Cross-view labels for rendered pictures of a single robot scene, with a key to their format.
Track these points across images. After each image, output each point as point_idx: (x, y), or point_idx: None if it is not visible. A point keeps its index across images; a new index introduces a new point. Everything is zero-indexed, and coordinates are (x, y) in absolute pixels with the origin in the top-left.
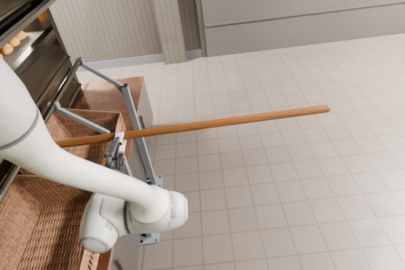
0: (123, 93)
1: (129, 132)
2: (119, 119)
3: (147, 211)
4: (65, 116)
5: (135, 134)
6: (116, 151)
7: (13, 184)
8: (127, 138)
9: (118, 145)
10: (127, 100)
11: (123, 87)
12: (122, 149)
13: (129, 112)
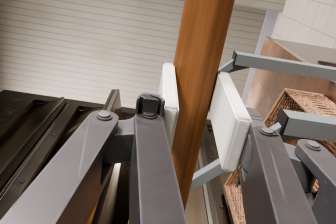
0: (247, 66)
1: (180, 35)
2: (293, 96)
3: None
4: (196, 187)
5: (195, 0)
6: (135, 187)
7: None
8: (206, 59)
9: (135, 130)
10: (265, 65)
11: (236, 60)
12: (231, 118)
13: (290, 71)
